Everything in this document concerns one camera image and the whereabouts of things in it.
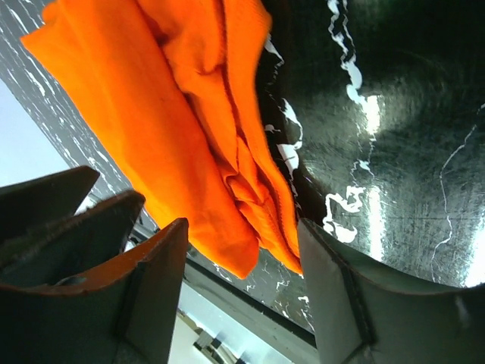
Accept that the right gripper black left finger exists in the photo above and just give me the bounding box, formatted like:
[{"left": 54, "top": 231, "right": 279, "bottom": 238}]
[{"left": 1, "top": 218, "right": 189, "bottom": 363}]

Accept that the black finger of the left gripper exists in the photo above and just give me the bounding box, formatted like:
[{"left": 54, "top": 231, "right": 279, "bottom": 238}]
[
  {"left": 1, "top": 190, "right": 146, "bottom": 288},
  {"left": 1, "top": 166, "right": 99, "bottom": 242}
]

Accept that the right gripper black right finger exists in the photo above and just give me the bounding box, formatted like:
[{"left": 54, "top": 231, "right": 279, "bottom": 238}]
[{"left": 298, "top": 219, "right": 484, "bottom": 363}]

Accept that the orange t shirt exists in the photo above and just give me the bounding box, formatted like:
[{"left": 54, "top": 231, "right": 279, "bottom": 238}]
[{"left": 21, "top": 1, "right": 302, "bottom": 278}]

